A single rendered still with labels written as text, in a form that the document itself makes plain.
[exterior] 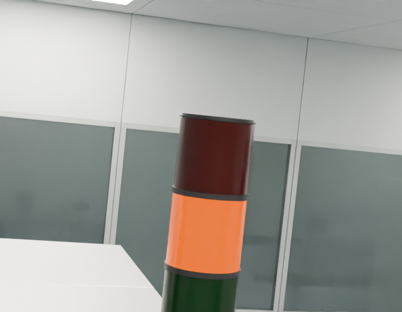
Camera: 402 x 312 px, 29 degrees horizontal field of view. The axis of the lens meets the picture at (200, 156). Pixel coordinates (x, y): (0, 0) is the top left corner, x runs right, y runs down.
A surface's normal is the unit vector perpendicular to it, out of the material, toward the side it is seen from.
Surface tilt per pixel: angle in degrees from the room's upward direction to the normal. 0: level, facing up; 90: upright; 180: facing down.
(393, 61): 90
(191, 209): 90
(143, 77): 90
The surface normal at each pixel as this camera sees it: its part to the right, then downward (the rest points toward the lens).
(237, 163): 0.60, 0.11
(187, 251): -0.44, 0.00
